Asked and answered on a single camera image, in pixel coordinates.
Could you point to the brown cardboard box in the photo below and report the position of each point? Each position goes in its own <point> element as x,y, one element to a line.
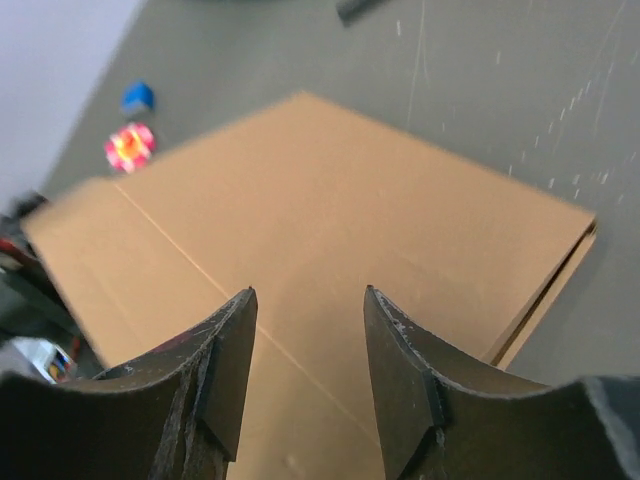
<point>309,203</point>

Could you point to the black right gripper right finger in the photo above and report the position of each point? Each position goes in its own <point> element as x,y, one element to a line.
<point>443,414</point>

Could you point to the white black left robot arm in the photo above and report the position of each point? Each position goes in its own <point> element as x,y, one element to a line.
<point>25,272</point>

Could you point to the blue eraser block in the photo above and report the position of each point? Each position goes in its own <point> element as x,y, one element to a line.
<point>138,97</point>

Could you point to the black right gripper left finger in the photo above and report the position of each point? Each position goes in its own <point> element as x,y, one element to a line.
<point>174,412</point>

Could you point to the pink plush flower toy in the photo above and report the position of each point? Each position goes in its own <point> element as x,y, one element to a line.
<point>130,148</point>

